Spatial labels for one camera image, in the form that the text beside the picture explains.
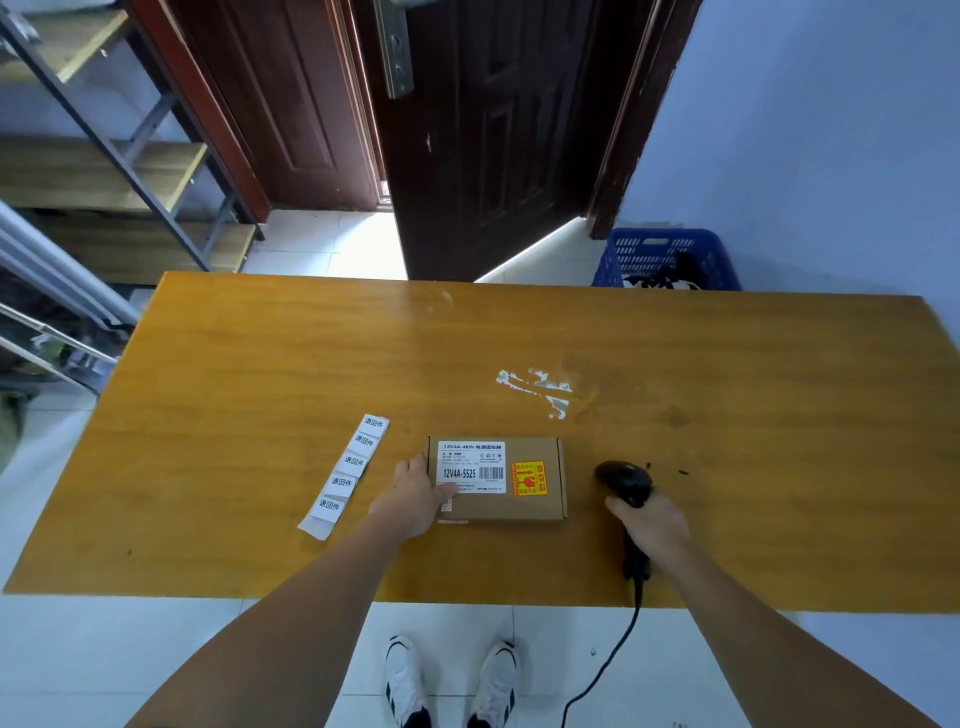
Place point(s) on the strip of white printed labels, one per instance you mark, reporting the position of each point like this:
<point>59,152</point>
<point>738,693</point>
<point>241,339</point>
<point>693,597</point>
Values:
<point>341,480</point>

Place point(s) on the silver door lock plate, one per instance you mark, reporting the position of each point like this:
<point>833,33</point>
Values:
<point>395,52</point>

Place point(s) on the person's white shoe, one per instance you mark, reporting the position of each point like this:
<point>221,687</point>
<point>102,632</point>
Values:
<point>406,686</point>
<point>495,686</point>

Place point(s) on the metal rack with wooden shelves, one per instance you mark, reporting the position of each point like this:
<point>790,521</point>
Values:
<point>112,157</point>

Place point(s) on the person's right thumb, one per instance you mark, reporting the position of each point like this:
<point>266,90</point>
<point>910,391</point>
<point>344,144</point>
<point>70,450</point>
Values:
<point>618,508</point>

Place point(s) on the person's right hand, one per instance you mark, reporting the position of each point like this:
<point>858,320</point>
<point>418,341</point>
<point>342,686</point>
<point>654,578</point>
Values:
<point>655,521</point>

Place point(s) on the black and white item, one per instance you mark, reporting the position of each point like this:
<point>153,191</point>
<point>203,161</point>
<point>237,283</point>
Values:
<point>664,283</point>

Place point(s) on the reddish brown wooden door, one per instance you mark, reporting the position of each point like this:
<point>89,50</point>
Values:
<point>285,97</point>

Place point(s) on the blue plastic basket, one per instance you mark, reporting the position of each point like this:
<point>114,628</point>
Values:
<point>645,251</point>

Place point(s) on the bundle of white tubes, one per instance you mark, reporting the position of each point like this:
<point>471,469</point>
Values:
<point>60,262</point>

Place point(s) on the brown cardboard box with labels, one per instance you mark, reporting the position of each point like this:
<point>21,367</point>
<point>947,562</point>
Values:
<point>525,504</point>

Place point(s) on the person's left forearm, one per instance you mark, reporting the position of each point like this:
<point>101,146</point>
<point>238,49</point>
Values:
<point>300,622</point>

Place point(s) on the person's right forearm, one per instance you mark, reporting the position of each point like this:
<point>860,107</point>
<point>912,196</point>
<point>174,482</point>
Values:
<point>765,637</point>

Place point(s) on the dark brown door frame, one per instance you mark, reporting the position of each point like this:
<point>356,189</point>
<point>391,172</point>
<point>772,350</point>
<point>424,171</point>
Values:
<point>637,120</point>

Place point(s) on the person's left white shoe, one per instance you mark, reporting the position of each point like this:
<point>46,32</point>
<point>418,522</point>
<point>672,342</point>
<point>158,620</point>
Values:
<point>406,686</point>

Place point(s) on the person's left hand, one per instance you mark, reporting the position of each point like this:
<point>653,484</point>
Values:
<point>411,504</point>

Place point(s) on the black barcode scanner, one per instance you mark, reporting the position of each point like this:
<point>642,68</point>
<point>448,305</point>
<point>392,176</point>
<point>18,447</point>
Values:
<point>624,480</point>

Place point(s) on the person's right white shoe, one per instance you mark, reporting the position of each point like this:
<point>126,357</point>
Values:
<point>495,686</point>

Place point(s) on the dark brown wooden door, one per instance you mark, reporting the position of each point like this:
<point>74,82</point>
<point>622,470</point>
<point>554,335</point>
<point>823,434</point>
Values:
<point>510,135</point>

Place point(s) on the person's left thumb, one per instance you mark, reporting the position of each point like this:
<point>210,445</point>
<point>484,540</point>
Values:
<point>447,492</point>

